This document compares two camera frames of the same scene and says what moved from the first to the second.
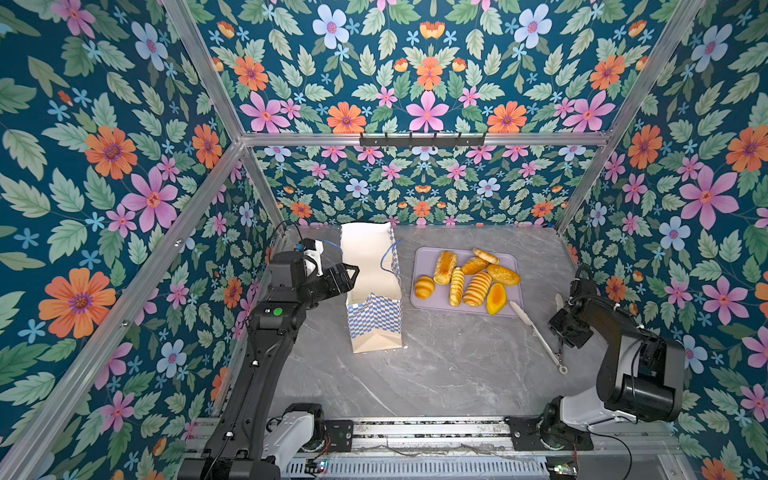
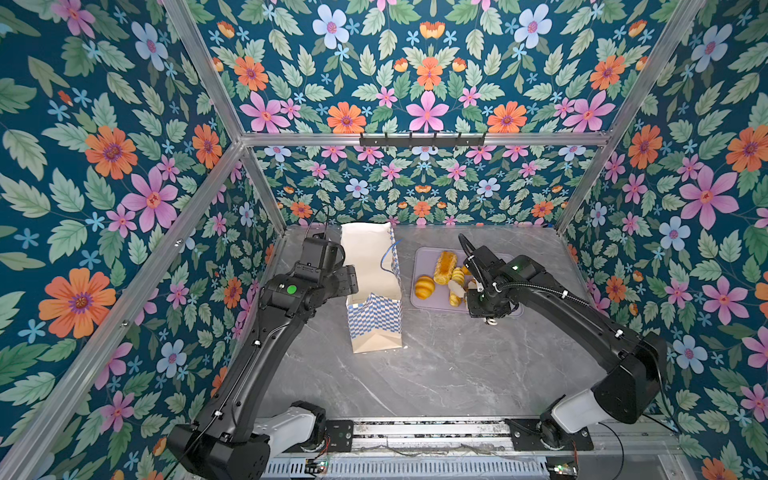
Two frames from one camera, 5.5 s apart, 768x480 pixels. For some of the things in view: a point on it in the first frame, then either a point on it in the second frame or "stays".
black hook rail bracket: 421,141 stays
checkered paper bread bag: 375,299 stays
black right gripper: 555,322 to 475,312
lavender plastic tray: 466,279 stays
